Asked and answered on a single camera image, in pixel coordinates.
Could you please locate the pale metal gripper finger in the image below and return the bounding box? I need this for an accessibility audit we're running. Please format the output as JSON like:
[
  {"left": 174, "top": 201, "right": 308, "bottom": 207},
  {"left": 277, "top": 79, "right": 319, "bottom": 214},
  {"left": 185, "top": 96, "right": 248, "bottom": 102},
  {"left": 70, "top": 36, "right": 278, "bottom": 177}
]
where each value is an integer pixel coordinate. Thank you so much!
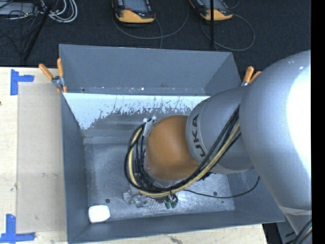
[
  {"left": 122, "top": 188, "right": 141, "bottom": 201},
  {"left": 131, "top": 196, "right": 151, "bottom": 208}
]

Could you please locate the white rounded block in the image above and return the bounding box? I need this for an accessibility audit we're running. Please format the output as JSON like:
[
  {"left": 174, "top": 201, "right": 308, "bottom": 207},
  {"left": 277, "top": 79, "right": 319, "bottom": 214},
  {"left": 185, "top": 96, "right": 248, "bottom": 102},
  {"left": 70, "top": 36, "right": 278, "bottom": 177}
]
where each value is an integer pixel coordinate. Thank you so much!
[{"left": 88, "top": 204, "right": 111, "bottom": 224}]

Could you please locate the grey metal bin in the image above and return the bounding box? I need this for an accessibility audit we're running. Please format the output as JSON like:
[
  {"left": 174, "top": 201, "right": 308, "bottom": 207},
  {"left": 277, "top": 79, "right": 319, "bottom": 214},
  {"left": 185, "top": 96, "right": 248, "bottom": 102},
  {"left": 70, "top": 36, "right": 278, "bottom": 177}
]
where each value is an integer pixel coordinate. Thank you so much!
[{"left": 58, "top": 44, "right": 285, "bottom": 244}]

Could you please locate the brown cardboard board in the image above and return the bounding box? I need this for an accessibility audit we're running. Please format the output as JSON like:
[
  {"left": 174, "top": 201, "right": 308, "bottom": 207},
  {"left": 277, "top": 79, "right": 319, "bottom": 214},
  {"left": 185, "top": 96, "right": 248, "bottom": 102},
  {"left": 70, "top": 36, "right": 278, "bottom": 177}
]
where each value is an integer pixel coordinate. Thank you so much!
[{"left": 15, "top": 82, "right": 68, "bottom": 235}]

